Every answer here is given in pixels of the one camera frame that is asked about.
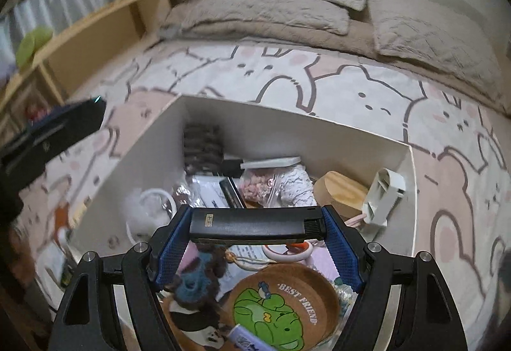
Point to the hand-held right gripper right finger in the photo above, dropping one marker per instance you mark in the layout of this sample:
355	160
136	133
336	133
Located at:
343	251

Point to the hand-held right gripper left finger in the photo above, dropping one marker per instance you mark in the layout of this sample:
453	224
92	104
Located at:
171	251

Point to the black rectangular lighter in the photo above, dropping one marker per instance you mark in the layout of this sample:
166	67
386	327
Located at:
255	225

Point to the white cardboard box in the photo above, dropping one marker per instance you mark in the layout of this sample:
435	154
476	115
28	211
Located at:
279	127

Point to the pink cloth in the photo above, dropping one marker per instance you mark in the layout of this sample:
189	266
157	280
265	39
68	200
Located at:
321	263

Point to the blue crochet scrunchie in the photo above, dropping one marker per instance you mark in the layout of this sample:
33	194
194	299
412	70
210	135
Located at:
195	283

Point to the white fluffy pompom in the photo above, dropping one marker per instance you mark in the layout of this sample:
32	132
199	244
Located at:
143	215

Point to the orange white scissors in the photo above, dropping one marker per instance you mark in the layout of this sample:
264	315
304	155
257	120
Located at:
289	258

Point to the brown frog coaster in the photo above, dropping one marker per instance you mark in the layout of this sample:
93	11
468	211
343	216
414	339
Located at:
303	295

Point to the round wooden box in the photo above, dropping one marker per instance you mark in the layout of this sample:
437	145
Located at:
339	191

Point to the white printed paper sheet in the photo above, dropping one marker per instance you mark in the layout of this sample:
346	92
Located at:
249	253
207	193

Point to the cream plastic holder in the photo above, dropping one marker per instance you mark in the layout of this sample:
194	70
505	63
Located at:
385	195

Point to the bag of white fluff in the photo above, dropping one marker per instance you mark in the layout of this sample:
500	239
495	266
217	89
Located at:
295	183

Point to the black printed box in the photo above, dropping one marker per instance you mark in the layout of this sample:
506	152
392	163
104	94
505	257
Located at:
231	193

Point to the green plush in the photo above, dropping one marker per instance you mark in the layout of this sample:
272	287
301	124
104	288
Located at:
34	44

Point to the small black cube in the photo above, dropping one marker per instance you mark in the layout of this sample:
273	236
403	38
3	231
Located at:
231	168

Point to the bag of pink beads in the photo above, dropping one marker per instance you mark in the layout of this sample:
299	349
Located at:
255	187

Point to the brown hair claw clip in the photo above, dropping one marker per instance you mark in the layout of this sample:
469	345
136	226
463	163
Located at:
201	143

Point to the white purple lighter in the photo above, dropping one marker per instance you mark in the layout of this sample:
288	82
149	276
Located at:
245	339

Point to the wooden shelf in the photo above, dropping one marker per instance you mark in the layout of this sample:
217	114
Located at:
99	28

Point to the beige blanket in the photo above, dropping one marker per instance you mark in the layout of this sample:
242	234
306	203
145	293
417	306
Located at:
359	36

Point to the beige quilted pillow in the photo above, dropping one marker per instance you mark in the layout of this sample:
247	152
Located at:
431	32
271	12

